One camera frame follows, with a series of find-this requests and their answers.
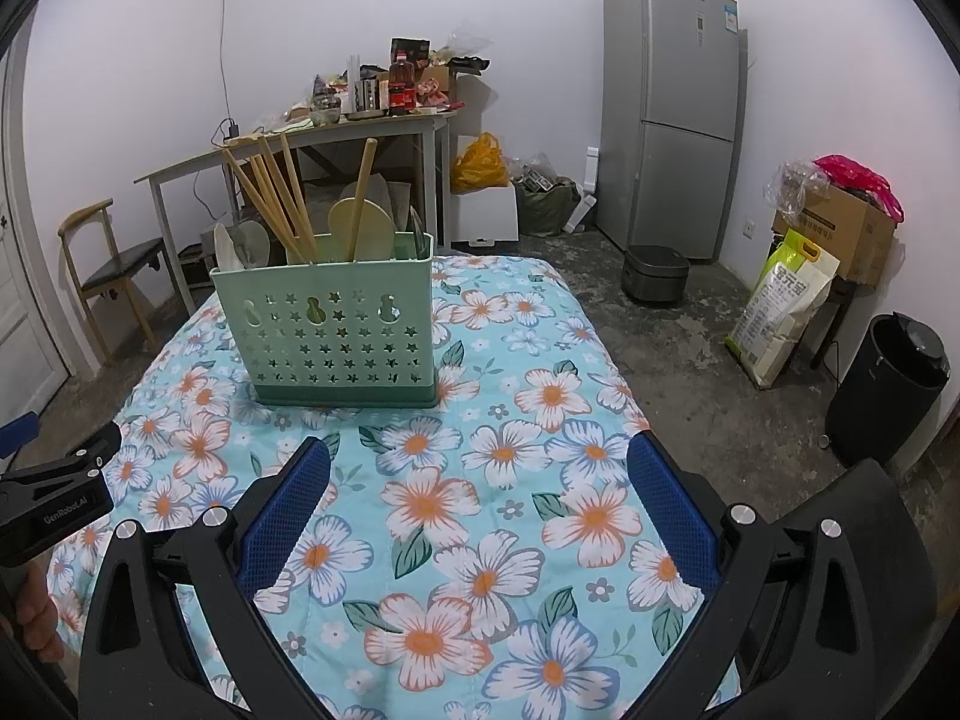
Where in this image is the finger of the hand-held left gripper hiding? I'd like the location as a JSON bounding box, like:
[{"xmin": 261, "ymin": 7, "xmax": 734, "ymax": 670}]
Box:
[
  {"xmin": 0, "ymin": 421, "xmax": 123, "ymax": 494},
  {"xmin": 0, "ymin": 411, "xmax": 42, "ymax": 462}
]

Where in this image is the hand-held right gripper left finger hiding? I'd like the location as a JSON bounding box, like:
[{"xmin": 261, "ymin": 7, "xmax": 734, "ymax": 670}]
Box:
[{"xmin": 79, "ymin": 435, "xmax": 335, "ymax": 720}]

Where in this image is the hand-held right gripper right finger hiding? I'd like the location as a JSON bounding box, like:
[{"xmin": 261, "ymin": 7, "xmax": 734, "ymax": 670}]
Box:
[{"xmin": 626, "ymin": 433, "xmax": 938, "ymax": 720}]

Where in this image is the green perforated utensil holder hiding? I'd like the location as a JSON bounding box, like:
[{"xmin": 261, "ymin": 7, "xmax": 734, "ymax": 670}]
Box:
[{"xmin": 210, "ymin": 232, "xmax": 440, "ymax": 410}]

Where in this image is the metal spoon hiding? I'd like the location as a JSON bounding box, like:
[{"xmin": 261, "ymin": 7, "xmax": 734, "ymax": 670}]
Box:
[{"xmin": 229, "ymin": 219, "xmax": 272, "ymax": 269}]

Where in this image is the bundle of wooden chopsticks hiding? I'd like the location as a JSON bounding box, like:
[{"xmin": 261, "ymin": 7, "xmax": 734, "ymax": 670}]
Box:
[{"xmin": 221, "ymin": 131, "xmax": 320, "ymax": 267}]

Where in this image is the single bamboo chopstick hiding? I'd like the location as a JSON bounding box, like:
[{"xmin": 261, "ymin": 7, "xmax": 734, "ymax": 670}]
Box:
[{"xmin": 349, "ymin": 137, "xmax": 378, "ymax": 260}]

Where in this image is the person's left hand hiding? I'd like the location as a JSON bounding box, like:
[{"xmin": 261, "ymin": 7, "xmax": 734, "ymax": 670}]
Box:
[{"xmin": 11, "ymin": 577, "xmax": 67, "ymax": 662}]

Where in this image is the white panel door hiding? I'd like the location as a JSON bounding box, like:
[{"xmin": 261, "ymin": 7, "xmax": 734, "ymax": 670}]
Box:
[{"xmin": 0, "ymin": 82, "xmax": 72, "ymax": 421}]

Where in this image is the floral blue blanket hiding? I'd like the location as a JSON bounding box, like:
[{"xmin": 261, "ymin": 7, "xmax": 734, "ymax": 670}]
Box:
[{"xmin": 45, "ymin": 253, "xmax": 743, "ymax": 720}]

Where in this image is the wooden chair with dark seat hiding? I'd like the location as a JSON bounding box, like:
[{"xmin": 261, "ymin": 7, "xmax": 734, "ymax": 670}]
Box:
[{"xmin": 58, "ymin": 199, "xmax": 181, "ymax": 350}]

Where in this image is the dark low rack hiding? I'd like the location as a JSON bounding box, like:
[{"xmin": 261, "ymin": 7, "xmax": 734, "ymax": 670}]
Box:
[{"xmin": 178, "ymin": 240, "xmax": 215, "ymax": 290}]

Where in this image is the yellow and white rice bag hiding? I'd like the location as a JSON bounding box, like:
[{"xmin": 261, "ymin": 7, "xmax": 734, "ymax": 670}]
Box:
[{"xmin": 724, "ymin": 229, "xmax": 841, "ymax": 389}]

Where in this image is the dark rice cooker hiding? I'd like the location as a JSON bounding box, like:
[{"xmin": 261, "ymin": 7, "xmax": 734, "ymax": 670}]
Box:
[{"xmin": 624, "ymin": 244, "xmax": 691, "ymax": 307}]

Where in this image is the black cylindrical bin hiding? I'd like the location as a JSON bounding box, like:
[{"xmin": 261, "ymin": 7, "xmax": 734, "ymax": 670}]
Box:
[{"xmin": 825, "ymin": 313, "xmax": 952, "ymax": 470}]

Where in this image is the dark side table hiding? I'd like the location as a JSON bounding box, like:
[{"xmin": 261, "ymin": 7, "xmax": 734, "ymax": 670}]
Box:
[{"xmin": 810, "ymin": 274, "xmax": 878, "ymax": 372}]

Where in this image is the long white-legged table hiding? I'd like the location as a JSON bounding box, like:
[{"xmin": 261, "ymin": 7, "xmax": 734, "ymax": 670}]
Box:
[{"xmin": 133, "ymin": 109, "xmax": 458, "ymax": 316}]

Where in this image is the green bag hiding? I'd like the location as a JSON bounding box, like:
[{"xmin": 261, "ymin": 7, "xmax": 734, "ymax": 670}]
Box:
[{"xmin": 514, "ymin": 154, "xmax": 582, "ymax": 237}]

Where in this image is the large printed cardboard box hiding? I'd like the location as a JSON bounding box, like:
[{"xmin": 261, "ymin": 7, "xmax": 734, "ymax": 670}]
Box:
[{"xmin": 772, "ymin": 184, "xmax": 897, "ymax": 286}]

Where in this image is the white sack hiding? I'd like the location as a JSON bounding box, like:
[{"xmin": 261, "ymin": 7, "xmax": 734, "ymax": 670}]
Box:
[{"xmin": 330, "ymin": 172, "xmax": 410, "ymax": 230}]

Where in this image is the clear plastic bag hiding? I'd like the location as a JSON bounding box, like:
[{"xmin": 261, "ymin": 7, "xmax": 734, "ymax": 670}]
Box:
[{"xmin": 763, "ymin": 160, "xmax": 833, "ymax": 215}]

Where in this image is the white plastic panel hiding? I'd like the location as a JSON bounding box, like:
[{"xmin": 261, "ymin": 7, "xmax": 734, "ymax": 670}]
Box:
[{"xmin": 566, "ymin": 146, "xmax": 602, "ymax": 235}]

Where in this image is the white box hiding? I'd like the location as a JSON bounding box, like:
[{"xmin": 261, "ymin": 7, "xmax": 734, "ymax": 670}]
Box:
[{"xmin": 450, "ymin": 181, "xmax": 521, "ymax": 247}]

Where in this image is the pink plastic bag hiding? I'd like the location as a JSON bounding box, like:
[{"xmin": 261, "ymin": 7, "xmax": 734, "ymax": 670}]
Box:
[{"xmin": 814, "ymin": 154, "xmax": 905, "ymax": 224}]

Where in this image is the yellow plastic bag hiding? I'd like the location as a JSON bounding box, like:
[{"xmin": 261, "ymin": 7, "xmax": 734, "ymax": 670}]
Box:
[{"xmin": 450, "ymin": 133, "xmax": 511, "ymax": 192}]

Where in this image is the grey refrigerator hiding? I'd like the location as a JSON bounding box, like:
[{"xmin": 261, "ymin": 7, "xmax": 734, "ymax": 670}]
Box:
[{"xmin": 596, "ymin": 0, "xmax": 743, "ymax": 263}]

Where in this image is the clutter of table goods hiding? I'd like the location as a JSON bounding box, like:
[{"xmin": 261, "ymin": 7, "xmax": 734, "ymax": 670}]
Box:
[{"xmin": 255, "ymin": 37, "xmax": 496, "ymax": 136}]

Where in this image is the black wall cable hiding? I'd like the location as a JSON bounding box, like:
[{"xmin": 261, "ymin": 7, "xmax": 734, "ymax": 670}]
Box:
[{"xmin": 217, "ymin": 0, "xmax": 241, "ymax": 143}]

